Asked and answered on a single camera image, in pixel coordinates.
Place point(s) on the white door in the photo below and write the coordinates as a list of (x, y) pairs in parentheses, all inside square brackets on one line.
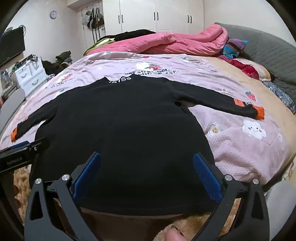
[(87, 39)]

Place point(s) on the grey quilted headboard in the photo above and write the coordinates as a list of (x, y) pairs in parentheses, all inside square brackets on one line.
[(266, 46)]

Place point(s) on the purple striped pillow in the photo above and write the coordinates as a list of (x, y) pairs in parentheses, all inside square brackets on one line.
[(233, 47)]

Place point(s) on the round wall clock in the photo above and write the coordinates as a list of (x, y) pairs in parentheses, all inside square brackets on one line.
[(53, 14)]

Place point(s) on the white drawer cabinet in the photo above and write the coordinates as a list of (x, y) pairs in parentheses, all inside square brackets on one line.
[(30, 76)]

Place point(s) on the black sweater with orange cuffs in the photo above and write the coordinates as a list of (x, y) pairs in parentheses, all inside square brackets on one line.
[(127, 127)]

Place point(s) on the pink quilt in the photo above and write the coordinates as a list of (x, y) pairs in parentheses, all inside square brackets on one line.
[(175, 41)]

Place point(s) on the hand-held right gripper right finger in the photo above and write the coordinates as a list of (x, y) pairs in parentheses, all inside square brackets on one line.
[(208, 178)]

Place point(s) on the black clothing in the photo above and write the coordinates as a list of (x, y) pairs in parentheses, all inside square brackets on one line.
[(129, 36)]

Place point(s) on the beige bed sheet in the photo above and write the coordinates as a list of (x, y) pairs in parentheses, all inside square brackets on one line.
[(272, 111)]

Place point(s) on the lilac strawberry printed blanket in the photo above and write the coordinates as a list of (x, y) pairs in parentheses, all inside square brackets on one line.
[(231, 143)]

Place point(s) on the red pillow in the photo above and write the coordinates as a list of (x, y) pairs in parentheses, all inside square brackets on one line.
[(247, 68)]

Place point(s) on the pile of dark clothes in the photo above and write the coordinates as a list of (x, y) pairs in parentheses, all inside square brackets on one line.
[(57, 62)]

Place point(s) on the black television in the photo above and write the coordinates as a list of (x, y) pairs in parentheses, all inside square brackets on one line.
[(11, 46)]

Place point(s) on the green cloth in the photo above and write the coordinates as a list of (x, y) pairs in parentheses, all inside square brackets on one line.
[(97, 46)]

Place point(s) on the white wardrobe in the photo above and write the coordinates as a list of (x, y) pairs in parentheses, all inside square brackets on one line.
[(138, 14)]

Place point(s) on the grey upholstered seat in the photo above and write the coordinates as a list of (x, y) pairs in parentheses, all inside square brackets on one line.
[(11, 104)]

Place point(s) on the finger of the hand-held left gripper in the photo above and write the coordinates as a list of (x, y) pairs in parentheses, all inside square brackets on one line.
[(19, 144), (40, 143)]

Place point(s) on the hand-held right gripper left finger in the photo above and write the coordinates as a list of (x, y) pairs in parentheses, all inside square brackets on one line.
[(86, 176)]

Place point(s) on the blue patterned cloth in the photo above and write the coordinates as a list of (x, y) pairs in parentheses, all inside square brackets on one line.
[(277, 92)]

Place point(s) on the person's right hand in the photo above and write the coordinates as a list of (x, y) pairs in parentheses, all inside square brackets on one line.
[(173, 236)]

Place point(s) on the hanging bags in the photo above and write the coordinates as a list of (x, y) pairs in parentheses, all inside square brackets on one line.
[(93, 18)]

